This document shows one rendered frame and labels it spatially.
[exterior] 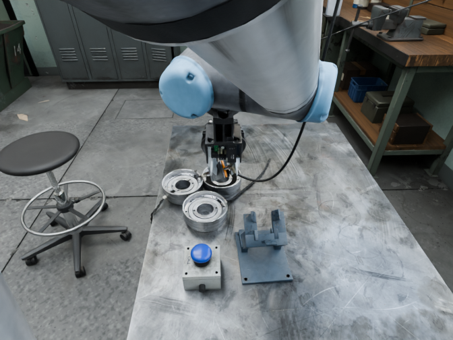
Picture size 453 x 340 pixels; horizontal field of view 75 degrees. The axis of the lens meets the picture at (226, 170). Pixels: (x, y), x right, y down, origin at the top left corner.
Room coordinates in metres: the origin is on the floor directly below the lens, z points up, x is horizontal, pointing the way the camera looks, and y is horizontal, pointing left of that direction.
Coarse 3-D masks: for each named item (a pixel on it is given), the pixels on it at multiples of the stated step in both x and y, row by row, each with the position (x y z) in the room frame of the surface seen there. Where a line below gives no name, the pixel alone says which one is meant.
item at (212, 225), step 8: (200, 192) 0.54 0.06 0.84; (208, 192) 0.54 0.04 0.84; (216, 192) 0.54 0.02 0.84; (192, 200) 0.52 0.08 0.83; (216, 200) 0.52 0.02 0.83; (224, 200) 0.51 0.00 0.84; (184, 208) 0.49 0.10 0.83; (200, 208) 0.51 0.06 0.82; (208, 208) 0.51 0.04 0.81; (216, 208) 0.49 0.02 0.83; (224, 208) 0.49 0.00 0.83; (184, 216) 0.47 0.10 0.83; (200, 216) 0.47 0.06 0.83; (208, 216) 0.47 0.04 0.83; (224, 216) 0.47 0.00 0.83; (192, 224) 0.45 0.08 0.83; (200, 224) 0.44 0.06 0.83; (208, 224) 0.44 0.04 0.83; (216, 224) 0.45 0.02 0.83
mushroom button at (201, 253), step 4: (200, 244) 0.36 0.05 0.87; (204, 244) 0.36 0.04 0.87; (192, 248) 0.35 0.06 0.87; (196, 248) 0.35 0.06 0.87; (200, 248) 0.34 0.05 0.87; (204, 248) 0.34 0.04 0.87; (208, 248) 0.35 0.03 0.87; (192, 252) 0.34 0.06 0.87; (196, 252) 0.34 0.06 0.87; (200, 252) 0.34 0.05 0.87; (204, 252) 0.34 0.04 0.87; (208, 252) 0.34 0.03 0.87; (192, 256) 0.33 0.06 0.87; (196, 256) 0.33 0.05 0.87; (200, 256) 0.33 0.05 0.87; (204, 256) 0.33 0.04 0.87; (208, 256) 0.33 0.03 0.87; (196, 260) 0.32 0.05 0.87; (200, 260) 0.32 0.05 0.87; (204, 260) 0.32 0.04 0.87
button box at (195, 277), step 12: (216, 252) 0.36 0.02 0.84; (192, 264) 0.33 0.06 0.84; (204, 264) 0.33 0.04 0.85; (216, 264) 0.33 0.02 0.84; (192, 276) 0.31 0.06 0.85; (204, 276) 0.31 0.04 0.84; (216, 276) 0.31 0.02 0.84; (192, 288) 0.30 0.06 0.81; (204, 288) 0.30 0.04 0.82; (216, 288) 0.31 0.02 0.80
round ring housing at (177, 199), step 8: (168, 176) 0.61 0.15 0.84; (176, 176) 0.62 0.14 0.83; (192, 176) 0.62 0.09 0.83; (176, 184) 0.59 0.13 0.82; (184, 184) 0.60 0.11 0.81; (192, 184) 0.58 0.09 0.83; (200, 184) 0.57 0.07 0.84; (168, 192) 0.54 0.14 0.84; (184, 192) 0.55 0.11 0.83; (192, 192) 0.54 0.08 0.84; (176, 200) 0.53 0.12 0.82; (184, 200) 0.53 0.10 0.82
